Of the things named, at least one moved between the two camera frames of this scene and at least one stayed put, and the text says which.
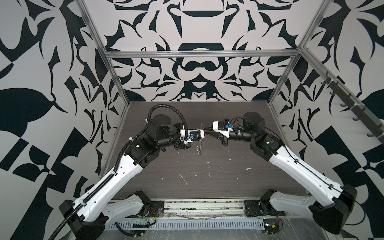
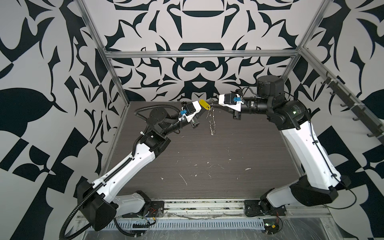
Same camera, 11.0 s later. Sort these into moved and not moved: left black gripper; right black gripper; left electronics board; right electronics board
Moved: right black gripper; left black gripper
Not moved: left electronics board; right electronics board
